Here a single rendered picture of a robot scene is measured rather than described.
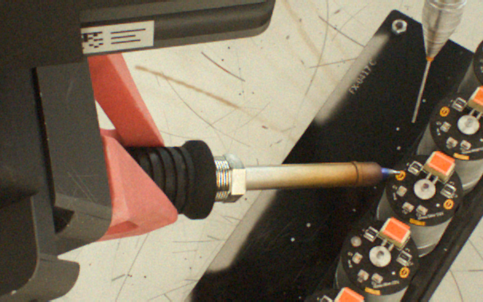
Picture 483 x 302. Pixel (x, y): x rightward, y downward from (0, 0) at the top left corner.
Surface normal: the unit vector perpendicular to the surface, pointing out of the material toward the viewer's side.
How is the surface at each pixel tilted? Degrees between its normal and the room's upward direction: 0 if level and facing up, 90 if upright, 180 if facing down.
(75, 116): 61
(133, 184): 82
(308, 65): 0
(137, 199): 82
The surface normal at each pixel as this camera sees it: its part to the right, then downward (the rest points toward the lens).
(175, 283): -0.01, -0.36
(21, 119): 0.85, -0.33
